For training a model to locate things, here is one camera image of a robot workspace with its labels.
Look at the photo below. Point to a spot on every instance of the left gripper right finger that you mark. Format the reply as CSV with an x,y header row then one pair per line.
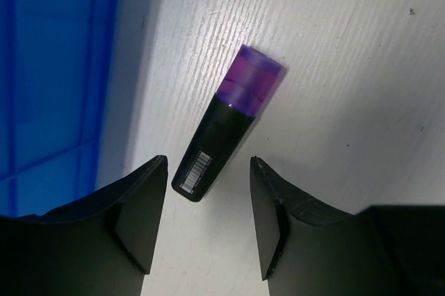
x,y
307,247

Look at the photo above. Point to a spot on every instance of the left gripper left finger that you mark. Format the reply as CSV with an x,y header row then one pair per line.
x,y
100,244

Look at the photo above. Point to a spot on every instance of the purple cap black highlighter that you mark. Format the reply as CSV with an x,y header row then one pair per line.
x,y
247,87

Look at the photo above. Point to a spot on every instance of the blue divided plastic tray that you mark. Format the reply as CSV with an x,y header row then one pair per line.
x,y
55,63

